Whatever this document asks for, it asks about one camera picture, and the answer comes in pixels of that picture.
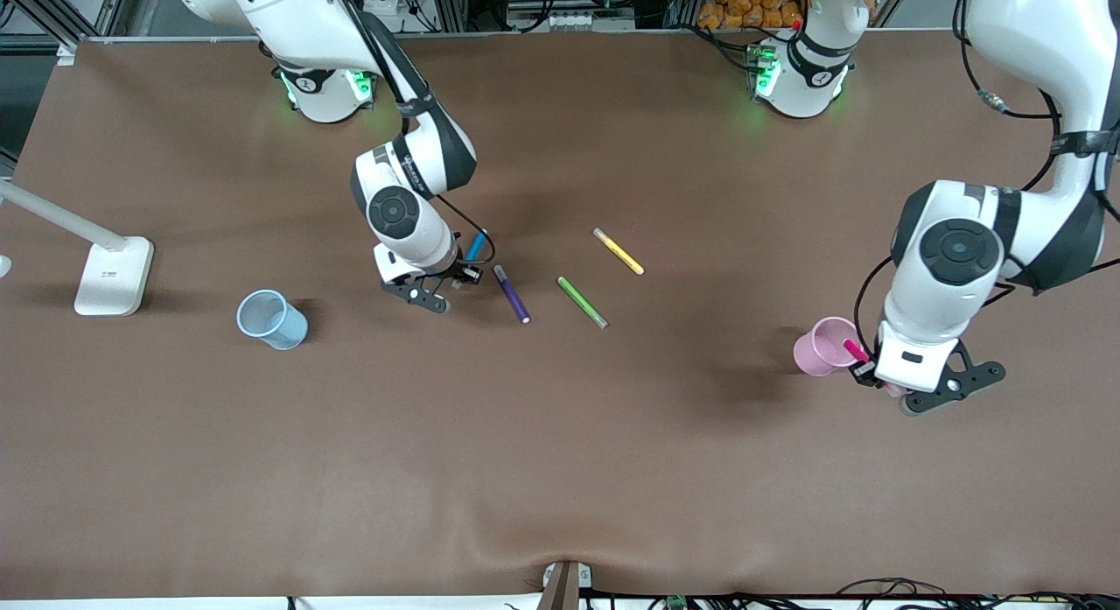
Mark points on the pink marker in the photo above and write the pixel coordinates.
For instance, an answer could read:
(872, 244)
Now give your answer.
(855, 349)

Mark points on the blue marker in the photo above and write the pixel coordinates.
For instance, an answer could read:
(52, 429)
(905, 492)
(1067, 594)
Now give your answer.
(477, 245)

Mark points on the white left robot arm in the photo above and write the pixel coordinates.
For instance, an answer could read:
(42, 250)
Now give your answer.
(1032, 32)

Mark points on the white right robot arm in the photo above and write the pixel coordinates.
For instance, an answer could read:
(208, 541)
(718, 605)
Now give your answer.
(289, 15)

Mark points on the purple marker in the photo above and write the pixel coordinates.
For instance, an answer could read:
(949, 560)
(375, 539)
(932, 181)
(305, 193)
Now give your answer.
(512, 294)

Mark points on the pink mesh cup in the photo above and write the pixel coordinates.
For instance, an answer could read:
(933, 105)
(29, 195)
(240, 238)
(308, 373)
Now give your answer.
(818, 352)

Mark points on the green marker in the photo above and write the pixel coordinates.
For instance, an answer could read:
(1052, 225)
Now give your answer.
(582, 302)

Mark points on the yellow marker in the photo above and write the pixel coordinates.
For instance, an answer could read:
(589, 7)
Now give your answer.
(619, 251)

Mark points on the light blue mesh cup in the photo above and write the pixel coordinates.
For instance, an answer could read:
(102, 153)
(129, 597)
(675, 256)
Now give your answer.
(280, 328)

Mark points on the white power strip with plugs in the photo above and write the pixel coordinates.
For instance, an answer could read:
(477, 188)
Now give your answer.
(385, 6)

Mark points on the white terminal strip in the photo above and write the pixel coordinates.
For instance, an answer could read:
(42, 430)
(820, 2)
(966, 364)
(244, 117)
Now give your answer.
(573, 20)

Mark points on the small green circuit board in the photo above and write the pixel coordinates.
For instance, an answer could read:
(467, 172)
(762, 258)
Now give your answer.
(675, 603)

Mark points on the white lamp stand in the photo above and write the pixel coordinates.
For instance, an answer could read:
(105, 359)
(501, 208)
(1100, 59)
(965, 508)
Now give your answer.
(109, 277)

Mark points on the bag of orange snacks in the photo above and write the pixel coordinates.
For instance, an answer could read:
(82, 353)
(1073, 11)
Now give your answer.
(748, 4)

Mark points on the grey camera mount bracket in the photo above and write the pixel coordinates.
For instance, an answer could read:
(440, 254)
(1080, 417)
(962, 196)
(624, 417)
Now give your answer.
(564, 585)

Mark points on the aluminium frame post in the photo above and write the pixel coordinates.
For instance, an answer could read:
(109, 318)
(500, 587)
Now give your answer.
(61, 15)

